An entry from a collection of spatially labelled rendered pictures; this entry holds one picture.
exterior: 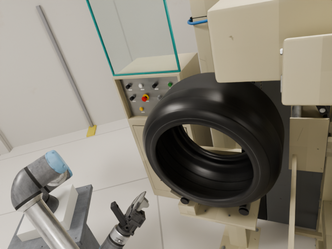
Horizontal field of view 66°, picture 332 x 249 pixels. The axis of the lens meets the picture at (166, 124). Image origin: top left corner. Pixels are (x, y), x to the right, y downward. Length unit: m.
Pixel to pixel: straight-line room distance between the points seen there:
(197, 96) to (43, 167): 0.72
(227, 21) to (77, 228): 1.61
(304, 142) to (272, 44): 0.85
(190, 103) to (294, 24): 0.50
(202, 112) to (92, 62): 3.07
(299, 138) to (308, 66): 0.89
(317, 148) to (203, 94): 0.63
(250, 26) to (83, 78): 3.54
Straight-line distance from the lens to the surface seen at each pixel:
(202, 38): 1.21
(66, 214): 1.89
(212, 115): 0.89
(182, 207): 1.35
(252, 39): 0.52
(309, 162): 1.39
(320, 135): 1.29
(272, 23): 0.51
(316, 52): 0.42
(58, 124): 4.36
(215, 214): 1.36
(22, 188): 1.23
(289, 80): 0.42
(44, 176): 1.23
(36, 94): 4.21
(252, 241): 2.21
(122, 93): 2.05
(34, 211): 1.24
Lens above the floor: 1.87
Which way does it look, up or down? 31 degrees down
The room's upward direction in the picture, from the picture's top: 15 degrees counter-clockwise
